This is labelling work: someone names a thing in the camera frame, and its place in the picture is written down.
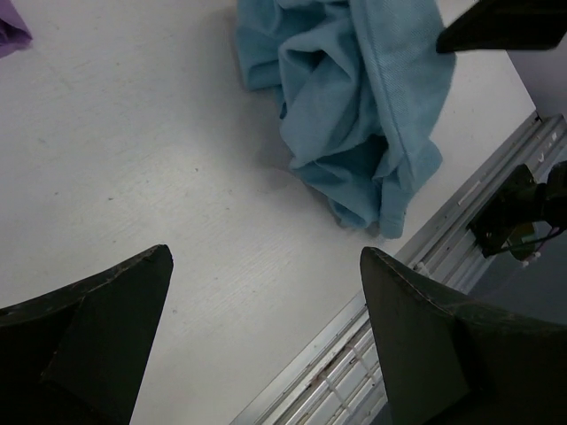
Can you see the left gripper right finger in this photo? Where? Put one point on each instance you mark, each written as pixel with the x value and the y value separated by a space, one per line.
pixel 447 358

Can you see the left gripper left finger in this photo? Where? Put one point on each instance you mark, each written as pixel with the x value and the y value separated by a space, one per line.
pixel 77 355

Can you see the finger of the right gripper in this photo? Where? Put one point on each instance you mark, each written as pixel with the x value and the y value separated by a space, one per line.
pixel 506 25

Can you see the light blue trousers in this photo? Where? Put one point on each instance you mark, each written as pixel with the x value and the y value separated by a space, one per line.
pixel 359 88

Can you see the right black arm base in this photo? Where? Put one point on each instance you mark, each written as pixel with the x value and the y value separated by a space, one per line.
pixel 519 201

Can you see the folded purple trousers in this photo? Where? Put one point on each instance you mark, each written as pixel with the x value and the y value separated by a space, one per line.
pixel 14 32

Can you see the aluminium rail frame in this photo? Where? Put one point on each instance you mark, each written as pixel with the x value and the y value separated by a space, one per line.
pixel 340 380

